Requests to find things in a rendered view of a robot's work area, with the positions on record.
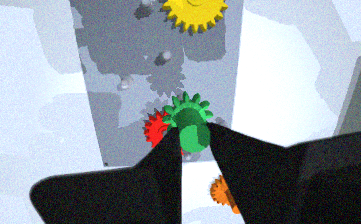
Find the green gear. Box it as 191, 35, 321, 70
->
162, 91, 214, 153

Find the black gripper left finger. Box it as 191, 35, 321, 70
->
29, 127, 182, 224

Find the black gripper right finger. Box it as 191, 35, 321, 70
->
206, 122, 361, 224

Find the red gear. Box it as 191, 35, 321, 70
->
144, 110, 171, 148

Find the yellow gear with black stripe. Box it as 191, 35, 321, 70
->
163, 0, 228, 33

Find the orange gear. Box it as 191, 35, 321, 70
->
209, 175, 240, 214

